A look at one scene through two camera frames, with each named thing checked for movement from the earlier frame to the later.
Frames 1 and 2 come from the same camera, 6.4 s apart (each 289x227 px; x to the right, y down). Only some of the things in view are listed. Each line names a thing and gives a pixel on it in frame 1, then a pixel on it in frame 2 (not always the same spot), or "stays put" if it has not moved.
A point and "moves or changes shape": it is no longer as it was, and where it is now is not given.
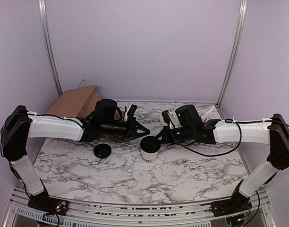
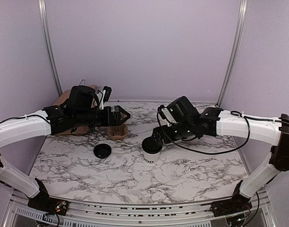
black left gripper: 131,133 -> 107,121
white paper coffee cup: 149,157 moves or changes shape
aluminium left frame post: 42,10 stays put
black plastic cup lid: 150,144 stays put
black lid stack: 102,151 stays put
